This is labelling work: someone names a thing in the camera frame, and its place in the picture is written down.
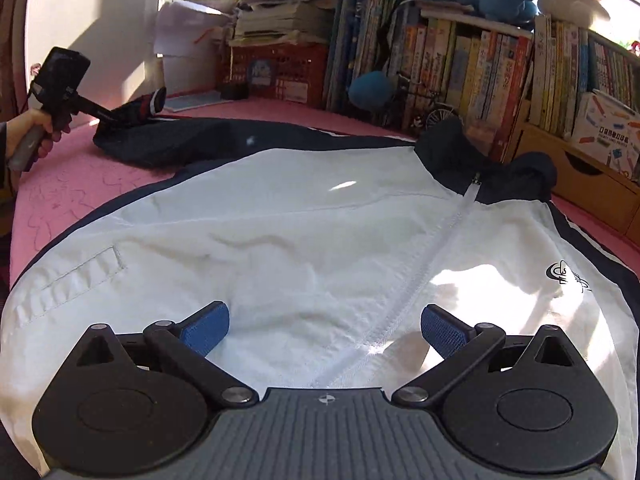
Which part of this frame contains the blue notebook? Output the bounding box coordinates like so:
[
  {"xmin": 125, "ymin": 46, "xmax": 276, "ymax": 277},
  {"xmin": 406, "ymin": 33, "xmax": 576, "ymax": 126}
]
[{"xmin": 162, "ymin": 91, "xmax": 221, "ymax": 112}]

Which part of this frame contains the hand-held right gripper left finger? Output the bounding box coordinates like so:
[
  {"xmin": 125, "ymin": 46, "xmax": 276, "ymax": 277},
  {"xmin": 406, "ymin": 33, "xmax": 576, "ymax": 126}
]
[{"xmin": 65, "ymin": 301, "xmax": 259, "ymax": 407}]

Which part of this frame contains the white printed cardboard box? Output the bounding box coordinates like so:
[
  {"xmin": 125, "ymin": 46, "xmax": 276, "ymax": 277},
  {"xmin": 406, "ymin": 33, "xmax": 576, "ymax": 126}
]
[{"xmin": 570, "ymin": 91, "xmax": 640, "ymax": 181}]

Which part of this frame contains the blue pompom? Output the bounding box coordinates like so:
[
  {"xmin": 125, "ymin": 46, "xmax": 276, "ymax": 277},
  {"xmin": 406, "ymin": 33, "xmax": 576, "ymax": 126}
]
[{"xmin": 348, "ymin": 71, "xmax": 396, "ymax": 106}]

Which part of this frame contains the stack of papers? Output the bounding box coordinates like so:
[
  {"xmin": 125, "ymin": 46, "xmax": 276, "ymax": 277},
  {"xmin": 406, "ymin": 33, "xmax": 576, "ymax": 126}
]
[{"xmin": 227, "ymin": 0, "xmax": 341, "ymax": 48}]

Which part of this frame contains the wooden desk shelf with drawers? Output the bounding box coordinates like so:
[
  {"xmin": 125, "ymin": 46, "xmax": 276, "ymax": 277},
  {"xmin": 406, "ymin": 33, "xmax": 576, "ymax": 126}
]
[{"xmin": 502, "ymin": 100, "xmax": 640, "ymax": 233}]

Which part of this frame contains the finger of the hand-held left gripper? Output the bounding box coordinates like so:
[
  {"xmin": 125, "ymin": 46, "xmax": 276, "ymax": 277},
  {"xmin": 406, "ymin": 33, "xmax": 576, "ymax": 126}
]
[{"xmin": 107, "ymin": 99, "xmax": 152, "ymax": 126}]

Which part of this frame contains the white paper bag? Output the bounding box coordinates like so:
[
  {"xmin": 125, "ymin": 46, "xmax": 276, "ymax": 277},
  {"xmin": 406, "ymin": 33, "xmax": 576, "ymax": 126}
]
[{"xmin": 157, "ymin": 0, "xmax": 236, "ymax": 96}]

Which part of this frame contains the white and navy jacket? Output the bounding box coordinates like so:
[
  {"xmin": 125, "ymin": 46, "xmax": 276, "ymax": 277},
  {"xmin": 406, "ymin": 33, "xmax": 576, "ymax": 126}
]
[{"xmin": 0, "ymin": 86, "xmax": 640, "ymax": 480}]

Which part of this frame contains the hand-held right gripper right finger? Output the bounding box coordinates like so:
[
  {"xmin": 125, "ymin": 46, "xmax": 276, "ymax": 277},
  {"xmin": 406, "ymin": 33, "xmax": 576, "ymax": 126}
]
[{"xmin": 391, "ymin": 304, "xmax": 586, "ymax": 408}]

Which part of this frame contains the miniature bicycle model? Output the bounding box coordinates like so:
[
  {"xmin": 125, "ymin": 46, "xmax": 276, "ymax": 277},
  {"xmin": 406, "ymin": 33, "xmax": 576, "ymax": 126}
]
[{"xmin": 400, "ymin": 77, "xmax": 463, "ymax": 131}]

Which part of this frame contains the person's left hand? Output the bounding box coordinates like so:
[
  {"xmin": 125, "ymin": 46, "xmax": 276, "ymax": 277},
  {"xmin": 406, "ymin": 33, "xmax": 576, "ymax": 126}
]
[{"xmin": 0, "ymin": 108, "xmax": 72, "ymax": 162}]

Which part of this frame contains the row of tall blue books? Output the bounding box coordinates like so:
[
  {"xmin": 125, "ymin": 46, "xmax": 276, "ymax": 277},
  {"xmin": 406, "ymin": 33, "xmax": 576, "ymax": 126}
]
[{"xmin": 325, "ymin": 0, "xmax": 398, "ymax": 111}]

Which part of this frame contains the red plastic crate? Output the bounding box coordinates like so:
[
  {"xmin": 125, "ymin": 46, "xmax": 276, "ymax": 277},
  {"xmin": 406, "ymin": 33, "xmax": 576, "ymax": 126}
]
[{"xmin": 217, "ymin": 42, "xmax": 328, "ymax": 106}]

